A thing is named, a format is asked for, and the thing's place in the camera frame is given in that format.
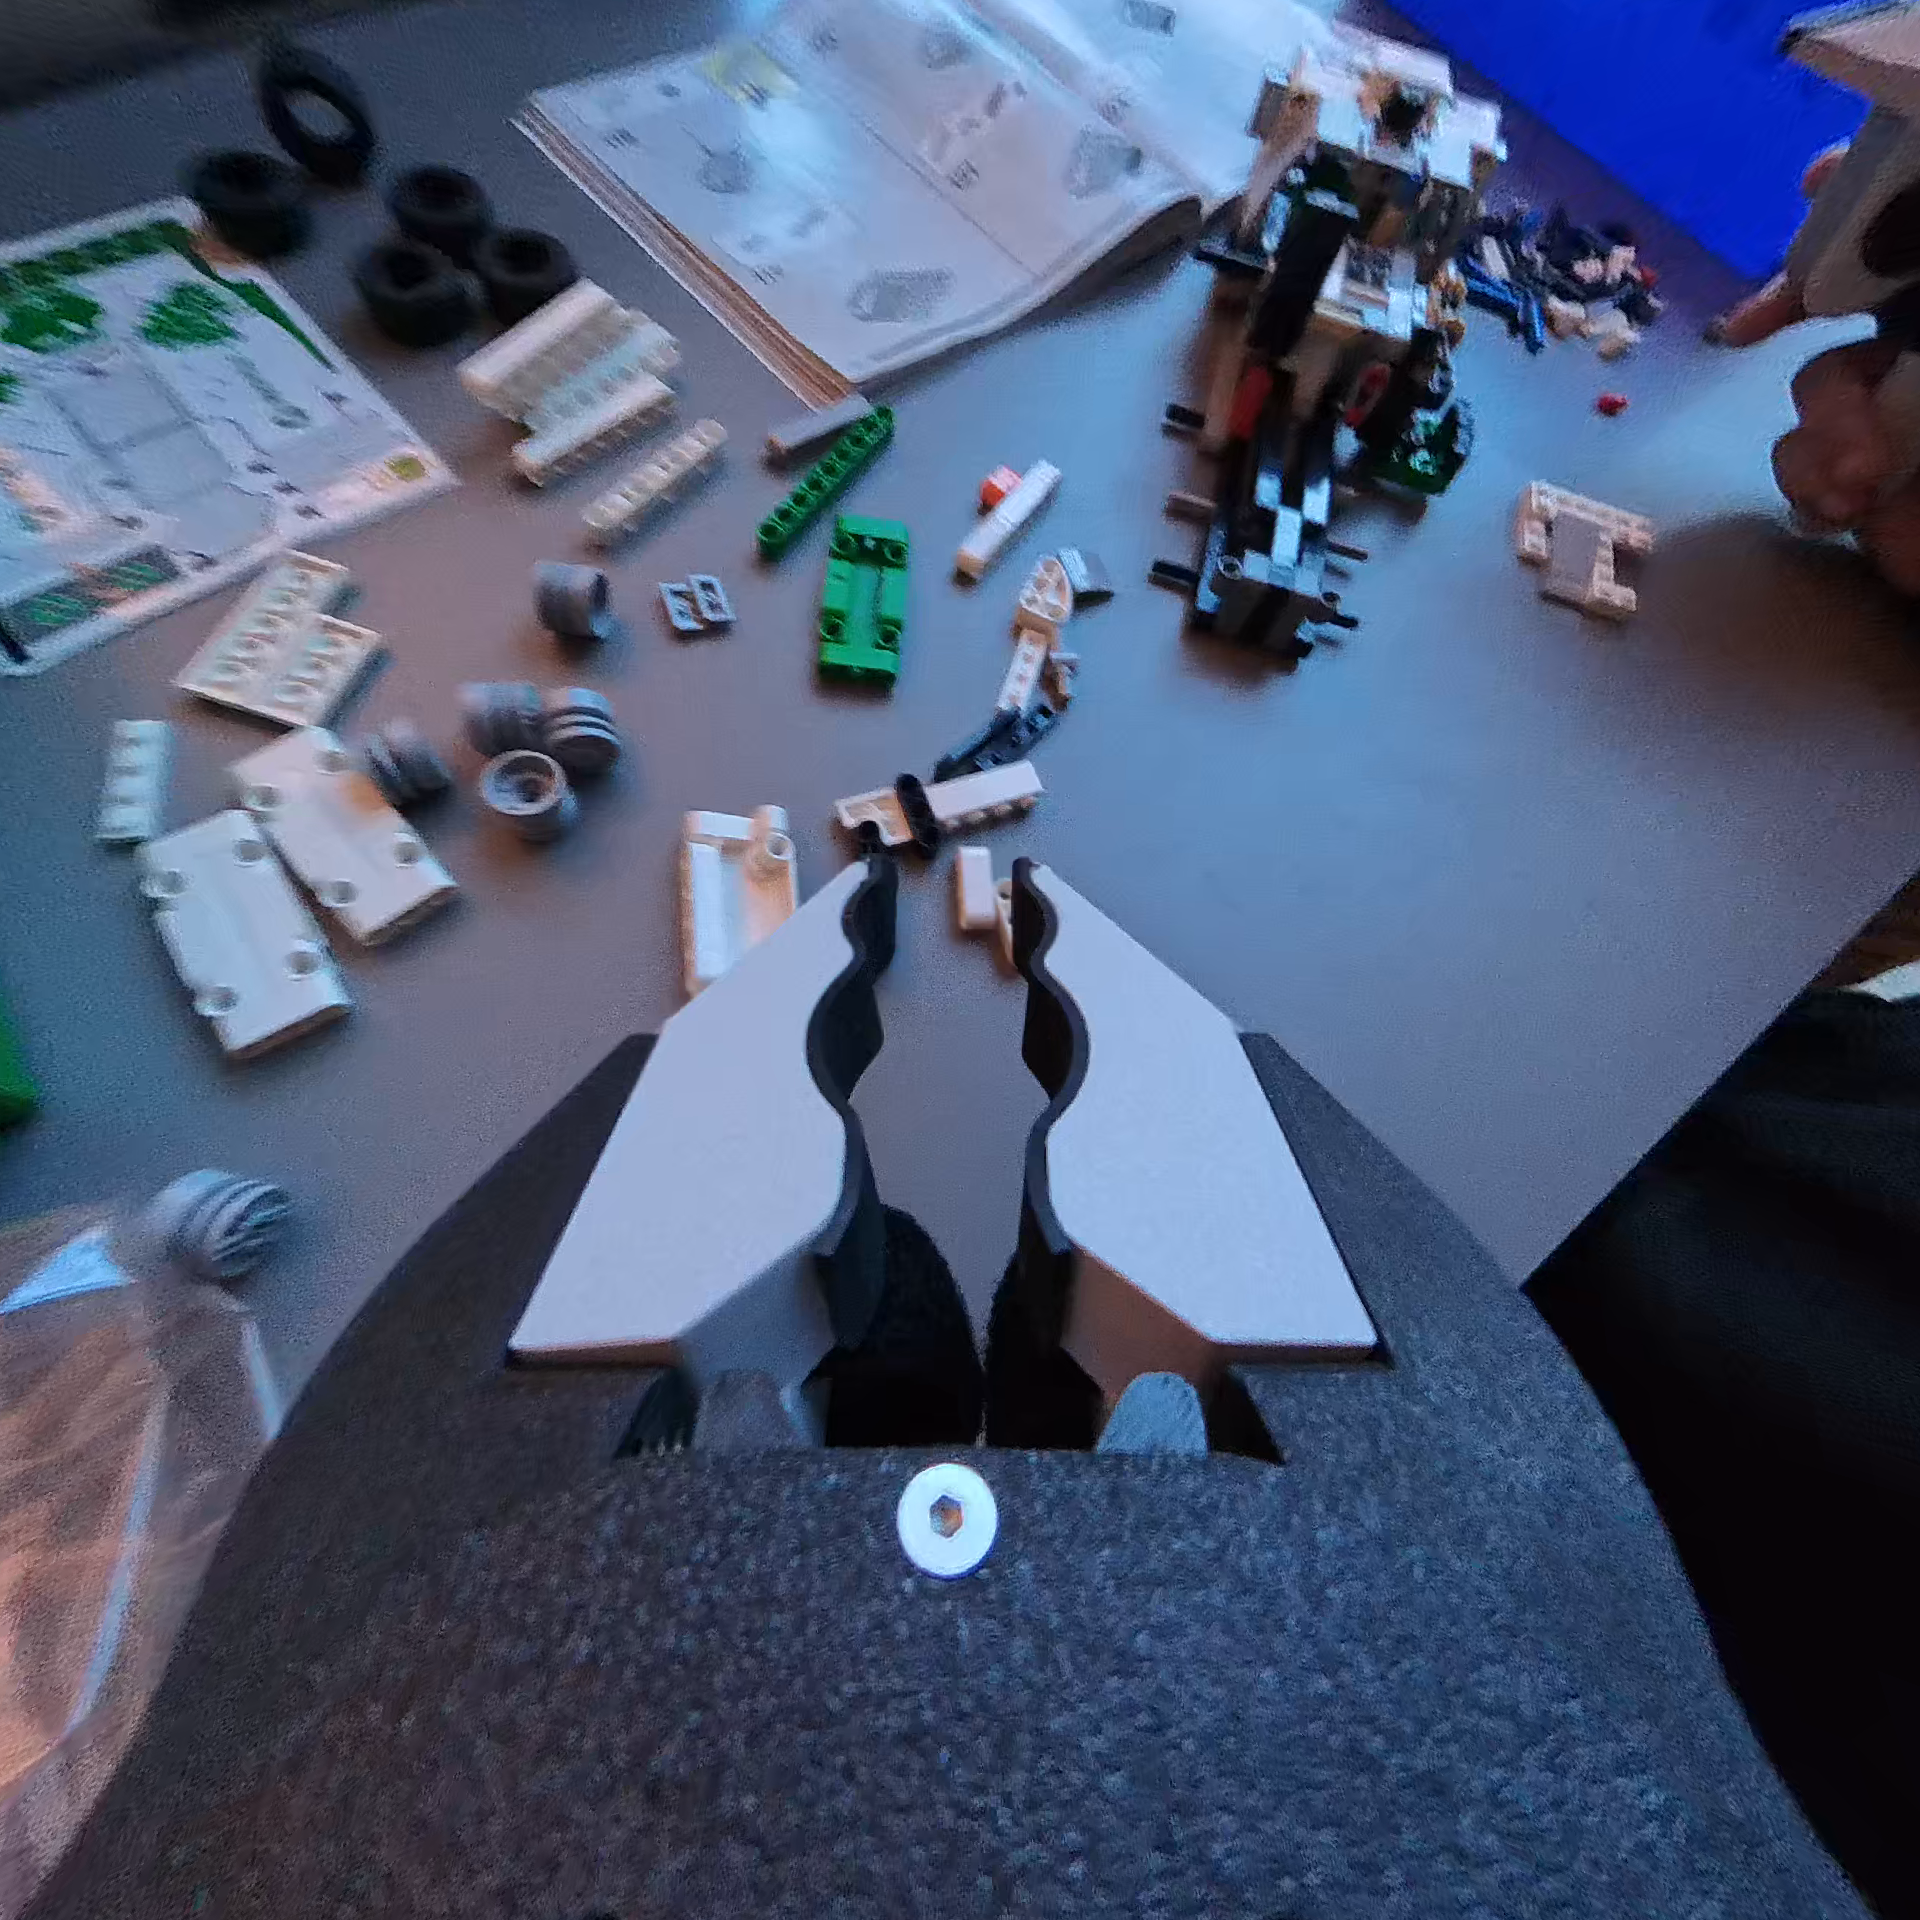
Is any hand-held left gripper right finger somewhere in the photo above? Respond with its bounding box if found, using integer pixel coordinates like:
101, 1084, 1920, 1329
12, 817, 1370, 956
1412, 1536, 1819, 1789
1015, 852, 1377, 1425

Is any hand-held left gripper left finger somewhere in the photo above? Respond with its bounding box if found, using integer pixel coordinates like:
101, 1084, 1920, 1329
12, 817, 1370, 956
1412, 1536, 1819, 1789
504, 852, 898, 1423

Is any pile of small lego pieces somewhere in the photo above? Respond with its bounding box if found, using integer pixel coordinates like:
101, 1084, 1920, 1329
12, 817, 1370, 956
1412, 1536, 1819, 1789
1465, 200, 1660, 361

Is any white lego brick with holes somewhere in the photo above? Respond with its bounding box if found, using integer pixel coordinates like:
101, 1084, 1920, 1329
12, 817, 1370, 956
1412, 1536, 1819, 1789
830, 760, 1045, 835

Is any dark lego bar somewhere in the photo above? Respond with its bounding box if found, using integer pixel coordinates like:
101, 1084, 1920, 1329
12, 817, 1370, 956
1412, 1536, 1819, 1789
937, 704, 1057, 785

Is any white lego plate assembly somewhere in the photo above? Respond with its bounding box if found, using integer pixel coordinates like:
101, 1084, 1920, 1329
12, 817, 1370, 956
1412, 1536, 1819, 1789
1512, 477, 1659, 619

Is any white flat lego panel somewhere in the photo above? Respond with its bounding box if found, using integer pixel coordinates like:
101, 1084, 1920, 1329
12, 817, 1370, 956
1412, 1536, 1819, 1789
139, 808, 353, 1058
230, 730, 462, 951

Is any white lego connector piece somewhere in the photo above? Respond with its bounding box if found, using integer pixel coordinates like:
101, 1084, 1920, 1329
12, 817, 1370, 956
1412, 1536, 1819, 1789
1001, 626, 1083, 718

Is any green lego panel plate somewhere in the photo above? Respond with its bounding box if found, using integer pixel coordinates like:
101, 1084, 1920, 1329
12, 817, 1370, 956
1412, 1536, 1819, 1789
814, 510, 918, 690

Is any lego truck model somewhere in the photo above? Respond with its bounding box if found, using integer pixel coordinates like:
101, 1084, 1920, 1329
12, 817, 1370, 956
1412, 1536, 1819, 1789
1144, 42, 1512, 666

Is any white studded lego plate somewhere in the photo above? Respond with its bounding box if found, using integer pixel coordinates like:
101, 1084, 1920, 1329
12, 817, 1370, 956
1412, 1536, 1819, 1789
261, 611, 387, 737
171, 547, 353, 704

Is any long white lego beam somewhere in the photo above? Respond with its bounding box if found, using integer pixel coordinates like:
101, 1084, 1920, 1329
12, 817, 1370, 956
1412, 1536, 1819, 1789
954, 455, 1065, 585

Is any short white lego beam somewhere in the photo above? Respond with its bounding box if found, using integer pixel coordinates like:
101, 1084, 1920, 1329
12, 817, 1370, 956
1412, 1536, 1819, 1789
95, 718, 183, 847

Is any green lego beam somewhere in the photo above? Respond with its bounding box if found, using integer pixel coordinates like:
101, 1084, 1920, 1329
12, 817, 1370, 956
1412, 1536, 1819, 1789
758, 405, 893, 563

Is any black lego tire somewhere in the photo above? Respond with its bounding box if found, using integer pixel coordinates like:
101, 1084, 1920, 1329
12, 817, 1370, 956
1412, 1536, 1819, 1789
387, 158, 495, 254
185, 150, 316, 254
469, 224, 584, 325
353, 242, 479, 344
254, 42, 376, 189

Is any open lego instruction booklet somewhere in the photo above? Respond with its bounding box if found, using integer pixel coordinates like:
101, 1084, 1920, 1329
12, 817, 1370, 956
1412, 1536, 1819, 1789
511, 0, 1348, 410

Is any person's right hand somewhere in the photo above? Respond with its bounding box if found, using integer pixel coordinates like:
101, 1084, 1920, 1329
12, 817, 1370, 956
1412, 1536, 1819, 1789
1709, 140, 1920, 597

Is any blue plastic bin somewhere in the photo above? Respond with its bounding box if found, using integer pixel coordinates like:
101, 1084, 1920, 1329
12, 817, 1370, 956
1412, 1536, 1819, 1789
1348, 0, 1879, 277

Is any person's black clothing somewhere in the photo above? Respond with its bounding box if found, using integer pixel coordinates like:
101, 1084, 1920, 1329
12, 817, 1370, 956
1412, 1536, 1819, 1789
1523, 989, 1920, 1920

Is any clear plastic bag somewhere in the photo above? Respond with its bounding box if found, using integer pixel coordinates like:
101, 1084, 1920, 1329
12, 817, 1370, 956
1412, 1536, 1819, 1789
0, 1197, 282, 1920

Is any green and white sticker sheet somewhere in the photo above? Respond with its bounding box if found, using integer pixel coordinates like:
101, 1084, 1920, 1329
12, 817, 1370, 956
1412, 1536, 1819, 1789
0, 200, 459, 679

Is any white lego frame panel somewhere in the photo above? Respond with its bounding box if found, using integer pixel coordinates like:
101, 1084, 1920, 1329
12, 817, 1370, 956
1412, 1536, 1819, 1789
682, 804, 794, 997

